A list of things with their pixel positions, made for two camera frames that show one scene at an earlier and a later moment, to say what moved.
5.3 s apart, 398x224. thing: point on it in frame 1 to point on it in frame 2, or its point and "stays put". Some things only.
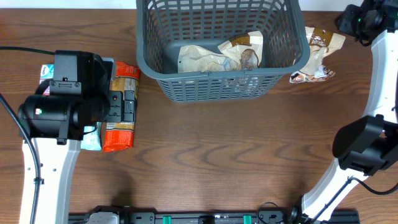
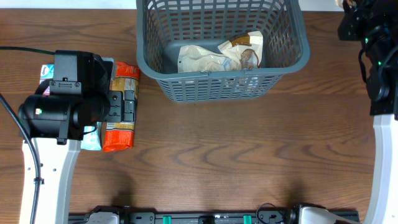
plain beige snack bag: [194, 58] stays put
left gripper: [115, 113] stays put
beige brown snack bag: [247, 48] stays put
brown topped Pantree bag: [321, 42] to [349, 4]
